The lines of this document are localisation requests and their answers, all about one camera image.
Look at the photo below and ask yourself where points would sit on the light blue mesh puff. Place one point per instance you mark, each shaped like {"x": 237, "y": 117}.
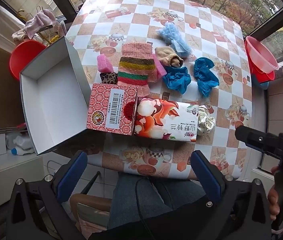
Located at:
{"x": 172, "y": 35}

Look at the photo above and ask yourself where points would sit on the pink sponge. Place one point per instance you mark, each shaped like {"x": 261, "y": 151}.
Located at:
{"x": 161, "y": 71}
{"x": 104, "y": 63}

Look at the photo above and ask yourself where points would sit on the red plastic basin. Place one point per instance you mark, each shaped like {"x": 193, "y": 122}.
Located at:
{"x": 24, "y": 60}

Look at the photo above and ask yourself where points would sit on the tan knit sock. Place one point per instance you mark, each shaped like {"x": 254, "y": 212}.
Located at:
{"x": 165, "y": 55}

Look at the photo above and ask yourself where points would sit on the red plastic bucket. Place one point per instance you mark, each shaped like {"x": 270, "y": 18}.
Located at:
{"x": 265, "y": 77}

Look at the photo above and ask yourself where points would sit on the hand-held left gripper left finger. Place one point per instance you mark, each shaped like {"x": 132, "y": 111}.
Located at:
{"x": 74, "y": 177}

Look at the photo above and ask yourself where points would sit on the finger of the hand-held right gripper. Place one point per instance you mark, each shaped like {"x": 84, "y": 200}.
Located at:
{"x": 254, "y": 140}

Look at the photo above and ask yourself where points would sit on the checkered printed tablecloth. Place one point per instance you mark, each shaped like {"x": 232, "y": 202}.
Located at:
{"x": 141, "y": 12}

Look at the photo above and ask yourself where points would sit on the white polka dot scrunchie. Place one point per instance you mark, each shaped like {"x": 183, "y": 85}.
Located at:
{"x": 205, "y": 121}

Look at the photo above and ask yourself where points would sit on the pink plastic basin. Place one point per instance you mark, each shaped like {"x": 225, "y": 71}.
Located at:
{"x": 259, "y": 52}

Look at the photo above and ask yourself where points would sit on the striped fuzzy pink sock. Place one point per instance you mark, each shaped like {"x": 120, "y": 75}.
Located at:
{"x": 135, "y": 65}

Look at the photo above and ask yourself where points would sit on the person's black jacket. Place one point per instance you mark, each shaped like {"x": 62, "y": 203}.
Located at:
{"x": 156, "y": 225}

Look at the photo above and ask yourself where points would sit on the brown stool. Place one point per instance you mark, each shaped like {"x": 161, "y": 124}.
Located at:
{"x": 91, "y": 200}

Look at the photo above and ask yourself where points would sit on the fox print tissue pack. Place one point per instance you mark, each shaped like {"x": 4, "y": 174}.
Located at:
{"x": 161, "y": 120}

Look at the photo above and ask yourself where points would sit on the white detergent bottle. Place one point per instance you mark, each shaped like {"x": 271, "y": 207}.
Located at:
{"x": 19, "y": 142}

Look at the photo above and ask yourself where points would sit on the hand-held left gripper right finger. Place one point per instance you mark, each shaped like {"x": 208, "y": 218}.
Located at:
{"x": 204, "y": 177}

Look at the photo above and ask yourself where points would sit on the person's legs in jeans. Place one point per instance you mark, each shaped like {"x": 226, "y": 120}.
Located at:
{"x": 126, "y": 195}

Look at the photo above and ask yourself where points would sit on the blue plastic basin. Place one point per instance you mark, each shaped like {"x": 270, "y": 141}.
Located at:
{"x": 262, "y": 85}

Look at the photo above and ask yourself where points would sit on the pink towel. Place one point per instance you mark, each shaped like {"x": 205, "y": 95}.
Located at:
{"x": 41, "y": 20}

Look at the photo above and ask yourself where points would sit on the leopard print scrunchie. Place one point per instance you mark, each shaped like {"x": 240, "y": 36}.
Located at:
{"x": 107, "y": 78}

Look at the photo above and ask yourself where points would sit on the grey cardboard box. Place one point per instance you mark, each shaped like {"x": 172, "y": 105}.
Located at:
{"x": 51, "y": 100}

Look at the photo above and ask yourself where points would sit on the red patterned box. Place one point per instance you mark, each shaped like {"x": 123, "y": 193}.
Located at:
{"x": 101, "y": 105}

